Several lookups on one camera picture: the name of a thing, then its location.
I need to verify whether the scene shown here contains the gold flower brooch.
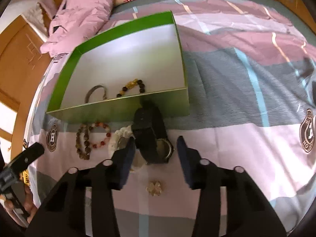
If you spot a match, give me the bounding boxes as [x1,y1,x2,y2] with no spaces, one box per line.
[146,180,163,196]

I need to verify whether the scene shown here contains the cream white wrist watch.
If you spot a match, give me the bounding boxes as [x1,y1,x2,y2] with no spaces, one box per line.
[108,125,146,173]

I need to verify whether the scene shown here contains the silver bangle bracelet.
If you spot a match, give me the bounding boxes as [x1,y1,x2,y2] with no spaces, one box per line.
[84,85,108,104]

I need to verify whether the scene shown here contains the black wrist watch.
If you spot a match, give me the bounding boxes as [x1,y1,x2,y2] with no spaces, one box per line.
[131,101,174,164]

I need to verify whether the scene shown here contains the black and gold bead bracelet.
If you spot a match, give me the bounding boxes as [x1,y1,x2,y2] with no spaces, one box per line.
[116,78,146,98]

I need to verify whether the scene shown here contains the person's left hand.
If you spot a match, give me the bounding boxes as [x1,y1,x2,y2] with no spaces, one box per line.
[4,182,38,227]

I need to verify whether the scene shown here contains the patchwork bed sheet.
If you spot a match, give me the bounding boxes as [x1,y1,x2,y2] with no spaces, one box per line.
[29,0,315,236]

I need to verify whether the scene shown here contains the green cardboard box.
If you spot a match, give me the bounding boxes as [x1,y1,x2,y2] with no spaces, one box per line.
[47,11,190,124]

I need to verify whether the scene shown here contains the pink pillow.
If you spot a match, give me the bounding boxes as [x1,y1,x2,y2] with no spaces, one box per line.
[40,0,114,58]

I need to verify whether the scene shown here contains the brown wooden bead bracelet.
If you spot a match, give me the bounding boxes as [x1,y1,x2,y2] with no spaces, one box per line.
[75,123,94,161]

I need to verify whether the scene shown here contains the red and white bead bracelet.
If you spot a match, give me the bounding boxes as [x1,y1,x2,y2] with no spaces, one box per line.
[88,121,113,149]

